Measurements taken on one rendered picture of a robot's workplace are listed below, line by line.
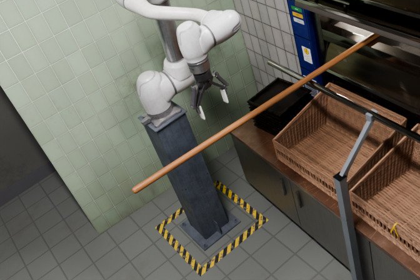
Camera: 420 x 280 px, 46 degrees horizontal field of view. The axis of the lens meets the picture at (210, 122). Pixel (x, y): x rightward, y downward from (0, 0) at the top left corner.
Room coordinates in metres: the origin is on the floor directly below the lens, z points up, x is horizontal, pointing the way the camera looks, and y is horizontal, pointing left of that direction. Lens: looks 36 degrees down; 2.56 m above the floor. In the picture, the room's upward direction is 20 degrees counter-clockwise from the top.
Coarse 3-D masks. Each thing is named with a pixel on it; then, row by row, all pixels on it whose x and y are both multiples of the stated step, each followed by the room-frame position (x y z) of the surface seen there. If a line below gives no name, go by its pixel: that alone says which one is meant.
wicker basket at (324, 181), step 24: (360, 96) 2.07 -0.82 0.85; (312, 120) 2.23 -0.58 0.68; (336, 120) 2.20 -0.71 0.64; (360, 120) 2.04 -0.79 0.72; (288, 144) 2.15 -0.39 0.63; (312, 144) 2.12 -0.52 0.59; (336, 144) 2.06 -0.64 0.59; (384, 144) 1.72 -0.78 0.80; (312, 168) 1.81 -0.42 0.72; (336, 168) 1.88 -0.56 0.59; (360, 168) 1.66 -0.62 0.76
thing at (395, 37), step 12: (312, 0) 2.25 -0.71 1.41; (324, 0) 2.22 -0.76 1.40; (348, 0) 2.16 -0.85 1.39; (324, 12) 2.08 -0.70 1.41; (348, 12) 2.01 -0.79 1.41; (360, 12) 1.98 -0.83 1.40; (372, 12) 1.95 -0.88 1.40; (384, 12) 1.93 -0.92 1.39; (396, 12) 1.90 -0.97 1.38; (360, 24) 1.86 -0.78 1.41; (384, 24) 1.80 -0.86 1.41; (396, 24) 1.78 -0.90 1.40; (408, 24) 1.76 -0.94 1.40; (384, 36) 1.73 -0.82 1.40; (396, 36) 1.67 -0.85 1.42
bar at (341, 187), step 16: (272, 64) 2.19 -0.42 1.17; (336, 96) 1.74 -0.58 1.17; (368, 112) 1.57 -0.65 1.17; (368, 128) 1.54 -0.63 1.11; (400, 128) 1.41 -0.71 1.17; (352, 160) 1.50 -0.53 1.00; (336, 176) 1.49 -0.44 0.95; (336, 192) 1.49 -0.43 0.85; (352, 224) 1.47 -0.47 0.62; (352, 240) 1.46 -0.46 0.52; (352, 256) 1.46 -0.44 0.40; (352, 272) 1.48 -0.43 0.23
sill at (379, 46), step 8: (328, 32) 2.29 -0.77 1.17; (336, 32) 2.25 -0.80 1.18; (344, 32) 2.22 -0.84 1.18; (352, 32) 2.19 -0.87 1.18; (344, 40) 2.18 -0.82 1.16; (352, 40) 2.12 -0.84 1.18; (360, 40) 2.10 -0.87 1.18; (368, 48) 2.02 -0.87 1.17; (376, 48) 1.98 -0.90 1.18; (384, 48) 1.96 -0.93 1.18; (392, 48) 1.93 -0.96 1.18; (384, 56) 1.93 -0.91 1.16; (392, 56) 1.88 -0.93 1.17; (400, 56) 1.85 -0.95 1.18; (408, 56) 1.83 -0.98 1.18; (416, 56) 1.81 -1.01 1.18; (400, 64) 1.84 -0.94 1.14; (408, 64) 1.79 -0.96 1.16; (416, 64) 1.75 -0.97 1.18
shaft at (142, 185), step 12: (372, 36) 2.05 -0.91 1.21; (360, 48) 2.03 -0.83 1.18; (336, 60) 1.97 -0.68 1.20; (312, 72) 1.93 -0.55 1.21; (300, 84) 1.89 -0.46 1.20; (276, 96) 1.86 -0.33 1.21; (264, 108) 1.82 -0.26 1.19; (240, 120) 1.78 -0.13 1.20; (228, 132) 1.75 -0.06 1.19; (204, 144) 1.71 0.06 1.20; (192, 156) 1.68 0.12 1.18; (168, 168) 1.64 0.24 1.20; (144, 180) 1.62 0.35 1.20; (156, 180) 1.62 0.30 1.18
